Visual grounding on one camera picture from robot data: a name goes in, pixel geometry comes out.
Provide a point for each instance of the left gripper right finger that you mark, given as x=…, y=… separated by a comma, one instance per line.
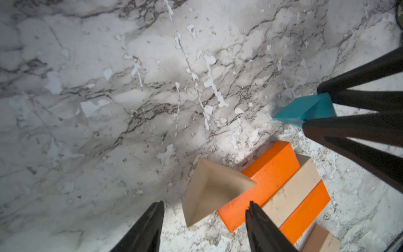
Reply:
x=263, y=234

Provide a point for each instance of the small wood block upper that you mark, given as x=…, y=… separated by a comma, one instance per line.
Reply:
x=321, y=240

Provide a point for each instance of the teal triangle block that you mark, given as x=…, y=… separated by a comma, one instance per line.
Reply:
x=307, y=108

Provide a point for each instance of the orange rectangular block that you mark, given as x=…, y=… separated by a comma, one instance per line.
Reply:
x=306, y=213
x=270, y=172

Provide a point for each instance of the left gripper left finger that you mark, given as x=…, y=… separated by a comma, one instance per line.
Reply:
x=145, y=234

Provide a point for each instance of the natural wood triangle block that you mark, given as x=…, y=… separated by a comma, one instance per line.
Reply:
x=212, y=186

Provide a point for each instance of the natural wood rectangular block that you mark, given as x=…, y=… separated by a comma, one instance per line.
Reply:
x=286, y=200

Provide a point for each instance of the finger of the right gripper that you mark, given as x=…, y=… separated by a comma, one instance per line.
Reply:
x=340, y=88
x=340, y=134

